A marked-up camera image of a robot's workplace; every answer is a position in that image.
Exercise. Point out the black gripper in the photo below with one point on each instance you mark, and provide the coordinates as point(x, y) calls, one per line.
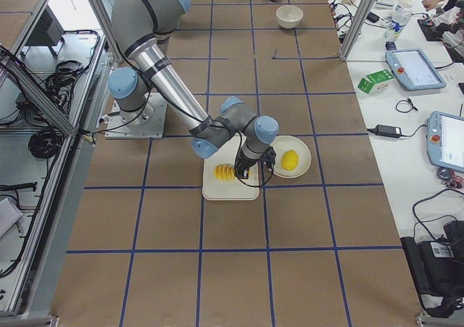
point(242, 164)

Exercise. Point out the striped bread roll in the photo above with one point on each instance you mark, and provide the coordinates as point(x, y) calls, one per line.
point(224, 172)

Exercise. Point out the white round plate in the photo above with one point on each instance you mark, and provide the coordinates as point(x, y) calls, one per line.
point(282, 144)

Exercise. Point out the white rectangular tray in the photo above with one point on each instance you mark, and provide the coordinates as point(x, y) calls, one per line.
point(216, 189)

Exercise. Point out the yellow lemon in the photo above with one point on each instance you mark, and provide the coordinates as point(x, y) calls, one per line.
point(289, 160)

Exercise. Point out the black power adapter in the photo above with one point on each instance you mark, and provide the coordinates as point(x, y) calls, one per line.
point(387, 131)

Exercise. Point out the green white carton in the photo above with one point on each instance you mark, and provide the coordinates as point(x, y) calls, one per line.
point(375, 82)

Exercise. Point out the white ceramic bowl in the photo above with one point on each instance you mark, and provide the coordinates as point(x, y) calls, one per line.
point(289, 16)

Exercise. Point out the blue teach pendant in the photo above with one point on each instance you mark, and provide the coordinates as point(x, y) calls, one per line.
point(445, 140)
point(413, 70)

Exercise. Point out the clear plastic bottle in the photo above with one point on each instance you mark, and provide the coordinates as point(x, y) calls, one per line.
point(399, 19)

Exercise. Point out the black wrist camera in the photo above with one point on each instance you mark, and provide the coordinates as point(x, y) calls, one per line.
point(269, 158)

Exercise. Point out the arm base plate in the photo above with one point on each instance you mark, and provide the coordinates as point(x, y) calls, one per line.
point(148, 122)

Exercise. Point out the aluminium frame post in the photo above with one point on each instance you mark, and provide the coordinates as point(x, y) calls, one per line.
point(355, 28)

